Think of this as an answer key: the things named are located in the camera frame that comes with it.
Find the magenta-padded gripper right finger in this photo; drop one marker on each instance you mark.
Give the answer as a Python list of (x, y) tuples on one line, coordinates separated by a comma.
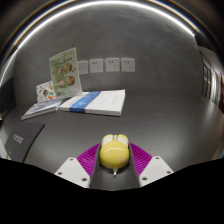
[(154, 168)]

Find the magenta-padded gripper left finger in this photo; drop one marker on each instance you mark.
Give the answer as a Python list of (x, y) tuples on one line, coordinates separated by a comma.
[(75, 170)]

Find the black mouse pad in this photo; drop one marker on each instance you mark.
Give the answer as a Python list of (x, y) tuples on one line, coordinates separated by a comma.
[(22, 140)]

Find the grey striped book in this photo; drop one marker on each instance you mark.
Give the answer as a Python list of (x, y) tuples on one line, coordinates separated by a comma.
[(41, 108)]

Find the white book with blue band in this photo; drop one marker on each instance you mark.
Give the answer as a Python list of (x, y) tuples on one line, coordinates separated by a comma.
[(100, 101)]

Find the white card with colourful stickers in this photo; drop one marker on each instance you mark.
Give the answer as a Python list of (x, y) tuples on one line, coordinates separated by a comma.
[(45, 91)]

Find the green food leaflet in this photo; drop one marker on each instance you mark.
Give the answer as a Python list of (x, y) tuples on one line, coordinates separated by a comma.
[(65, 73)]

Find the dark framed window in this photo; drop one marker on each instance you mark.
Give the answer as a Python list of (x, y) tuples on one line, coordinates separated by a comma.
[(208, 80)]

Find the white wall socket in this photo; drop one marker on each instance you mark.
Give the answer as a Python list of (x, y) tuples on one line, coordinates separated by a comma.
[(128, 65), (96, 66), (112, 64), (83, 67)]

